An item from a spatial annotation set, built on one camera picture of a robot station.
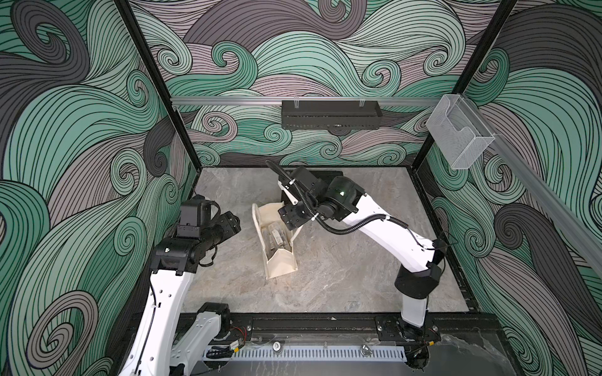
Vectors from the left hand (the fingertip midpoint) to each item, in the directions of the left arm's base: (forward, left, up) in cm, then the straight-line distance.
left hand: (231, 221), depth 69 cm
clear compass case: (+3, -12, -17) cm, 21 cm away
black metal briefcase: (+40, -35, -23) cm, 58 cm away
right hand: (+2, -17, +2) cm, 18 cm away
